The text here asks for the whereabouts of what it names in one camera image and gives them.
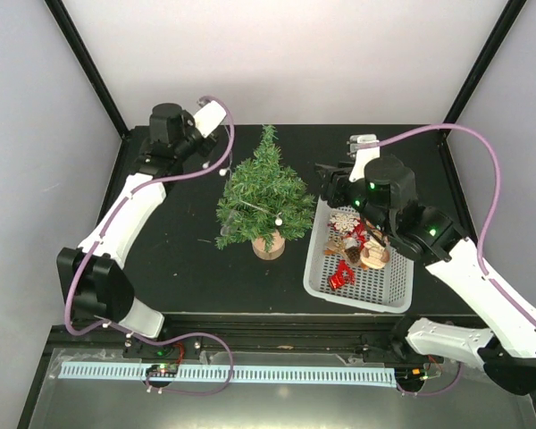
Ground white string lights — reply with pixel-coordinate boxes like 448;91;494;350
218;125;283;227

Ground small green christmas tree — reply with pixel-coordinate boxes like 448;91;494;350
215;125;315;260

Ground white perforated plastic basket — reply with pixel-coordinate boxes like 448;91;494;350
303;200;414;314

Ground red star ornament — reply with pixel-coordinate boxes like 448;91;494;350
348;219;367;245

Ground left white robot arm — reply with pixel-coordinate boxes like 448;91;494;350
56;98;227;357

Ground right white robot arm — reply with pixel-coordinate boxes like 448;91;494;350
314;156;536;396

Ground white snowflake ornament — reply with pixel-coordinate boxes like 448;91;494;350
330;212;360;234

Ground pine cone ornament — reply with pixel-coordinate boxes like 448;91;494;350
344;246;361;265

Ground snowman ornament with hat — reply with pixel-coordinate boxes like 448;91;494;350
360;240;390;270

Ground clear light battery box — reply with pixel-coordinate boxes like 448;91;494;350
220;210;242;237

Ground red reindeer ornament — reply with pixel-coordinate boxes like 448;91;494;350
335;261;355;283

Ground red gift box ornament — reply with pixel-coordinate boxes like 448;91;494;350
328;273;346;290

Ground right circuit board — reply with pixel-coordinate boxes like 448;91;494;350
395;363;443;381

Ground left green circuit board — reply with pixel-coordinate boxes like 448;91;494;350
146;364;179;378

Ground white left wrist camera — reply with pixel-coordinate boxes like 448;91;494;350
193;101;227;139

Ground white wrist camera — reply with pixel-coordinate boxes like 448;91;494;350
347;134;380;182
193;101;227;139

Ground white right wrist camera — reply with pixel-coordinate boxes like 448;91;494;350
347;134;380;182

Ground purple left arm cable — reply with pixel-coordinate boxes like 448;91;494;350
64;95;236;397

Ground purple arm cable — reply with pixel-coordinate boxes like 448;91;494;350
370;123;536;341
64;95;236;397

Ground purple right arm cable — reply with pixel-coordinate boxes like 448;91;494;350
370;123;536;341

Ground white slotted cable duct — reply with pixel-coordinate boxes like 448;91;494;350
58;362;397;389

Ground left black frame post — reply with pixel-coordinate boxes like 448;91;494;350
45;0;129;138

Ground black frame post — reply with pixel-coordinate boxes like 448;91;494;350
444;0;527;123
45;0;129;138

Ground right black frame post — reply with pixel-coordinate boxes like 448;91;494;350
444;0;527;123

